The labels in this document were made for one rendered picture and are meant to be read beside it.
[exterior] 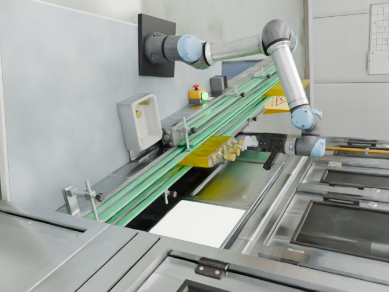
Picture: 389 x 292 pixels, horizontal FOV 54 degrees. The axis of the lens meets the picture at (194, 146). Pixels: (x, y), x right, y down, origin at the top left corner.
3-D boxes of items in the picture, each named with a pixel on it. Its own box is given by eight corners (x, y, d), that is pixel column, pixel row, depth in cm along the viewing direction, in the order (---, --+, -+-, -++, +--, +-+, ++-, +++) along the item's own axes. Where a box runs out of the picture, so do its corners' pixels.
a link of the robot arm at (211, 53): (178, 41, 185) (290, 17, 158) (194, 50, 198) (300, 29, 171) (178, 65, 184) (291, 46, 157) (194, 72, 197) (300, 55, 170)
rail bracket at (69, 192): (58, 218, 139) (105, 229, 128) (46, 176, 133) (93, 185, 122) (68, 211, 143) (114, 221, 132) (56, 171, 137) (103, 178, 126)
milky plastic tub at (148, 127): (127, 150, 175) (142, 152, 170) (116, 102, 167) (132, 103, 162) (149, 136, 188) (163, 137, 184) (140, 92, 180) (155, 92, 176)
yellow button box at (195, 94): (189, 103, 220) (200, 103, 217) (187, 90, 218) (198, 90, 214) (195, 99, 226) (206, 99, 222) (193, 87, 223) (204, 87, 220)
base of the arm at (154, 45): (146, 28, 178) (164, 26, 173) (165, 37, 191) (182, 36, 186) (142, 60, 178) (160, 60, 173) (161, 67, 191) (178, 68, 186)
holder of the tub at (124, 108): (128, 160, 177) (142, 162, 173) (116, 103, 167) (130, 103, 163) (149, 146, 190) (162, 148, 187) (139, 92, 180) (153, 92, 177)
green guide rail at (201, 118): (176, 131, 186) (191, 132, 182) (176, 129, 186) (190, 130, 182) (283, 59, 324) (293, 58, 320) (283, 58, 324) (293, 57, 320)
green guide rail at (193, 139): (179, 145, 189) (193, 146, 185) (178, 143, 188) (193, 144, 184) (283, 68, 327) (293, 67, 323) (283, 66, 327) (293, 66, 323)
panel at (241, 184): (123, 260, 142) (203, 283, 126) (121, 254, 141) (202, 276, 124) (224, 161, 213) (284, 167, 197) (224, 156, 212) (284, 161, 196)
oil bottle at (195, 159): (174, 164, 187) (213, 168, 177) (172, 154, 185) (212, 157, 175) (180, 159, 192) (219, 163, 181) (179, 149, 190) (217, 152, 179)
